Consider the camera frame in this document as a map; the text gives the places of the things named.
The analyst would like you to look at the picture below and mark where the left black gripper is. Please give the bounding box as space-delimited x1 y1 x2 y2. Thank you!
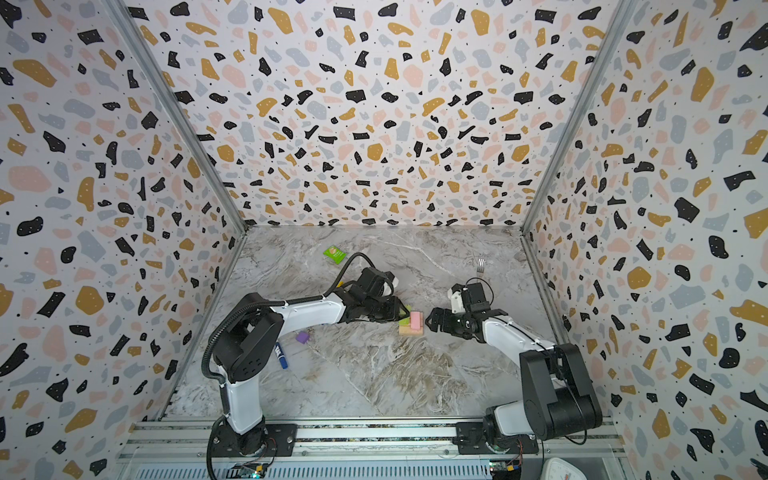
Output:
362 297 410 324

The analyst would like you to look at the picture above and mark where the pink block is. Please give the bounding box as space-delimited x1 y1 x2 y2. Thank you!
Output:
409 311 423 333

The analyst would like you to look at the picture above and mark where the lime green block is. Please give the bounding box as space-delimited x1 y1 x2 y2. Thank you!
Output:
398 306 411 327

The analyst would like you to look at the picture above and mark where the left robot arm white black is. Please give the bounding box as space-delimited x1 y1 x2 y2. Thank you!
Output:
201 266 407 456

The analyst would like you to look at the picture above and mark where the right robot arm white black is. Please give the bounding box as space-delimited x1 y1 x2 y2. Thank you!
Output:
425 279 603 453

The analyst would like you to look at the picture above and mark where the green snack packet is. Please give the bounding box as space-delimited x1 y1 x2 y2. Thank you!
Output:
323 245 347 265

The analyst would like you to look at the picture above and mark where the blue marker pen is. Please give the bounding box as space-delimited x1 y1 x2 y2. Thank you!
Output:
274 342 289 370

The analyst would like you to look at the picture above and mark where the white object bottom right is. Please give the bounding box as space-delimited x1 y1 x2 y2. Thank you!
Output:
539 458 587 480

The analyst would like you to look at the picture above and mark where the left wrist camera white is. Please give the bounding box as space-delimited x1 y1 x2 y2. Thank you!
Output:
383 272 398 296

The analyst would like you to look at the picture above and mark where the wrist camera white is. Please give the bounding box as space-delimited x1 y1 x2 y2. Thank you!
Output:
383 272 398 296
448 284 466 315

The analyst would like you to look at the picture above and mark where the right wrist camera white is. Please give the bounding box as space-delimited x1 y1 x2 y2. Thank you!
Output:
448 284 466 315

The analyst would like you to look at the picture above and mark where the black corrugated cable hose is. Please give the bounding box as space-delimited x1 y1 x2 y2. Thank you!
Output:
200 251 379 480

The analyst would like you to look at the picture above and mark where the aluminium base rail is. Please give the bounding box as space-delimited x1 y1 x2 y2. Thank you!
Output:
116 417 634 479

